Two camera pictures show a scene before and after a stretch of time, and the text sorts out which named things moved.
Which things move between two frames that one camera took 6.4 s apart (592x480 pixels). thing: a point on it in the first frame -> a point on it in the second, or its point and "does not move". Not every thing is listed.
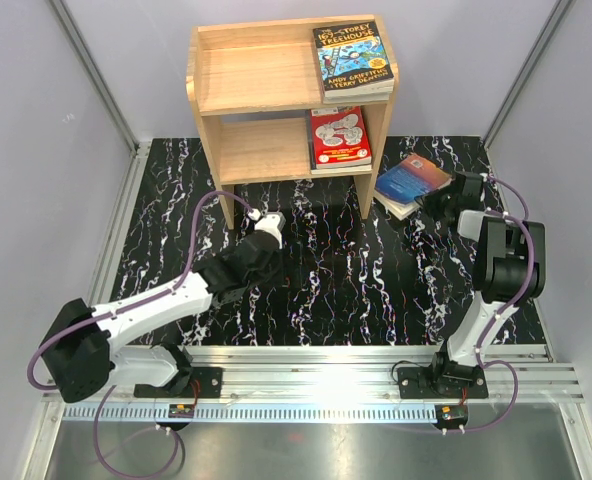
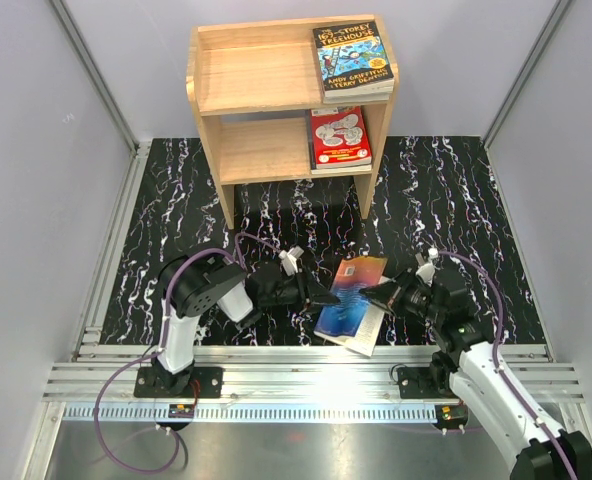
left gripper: [278, 255] -> [313, 296]
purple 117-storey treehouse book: [376, 98] does not move
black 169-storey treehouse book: [352, 61] does not move
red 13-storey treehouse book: [339, 141] does not move
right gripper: [427, 201] -> [384, 293]
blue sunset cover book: [396, 190] -> [354, 321]
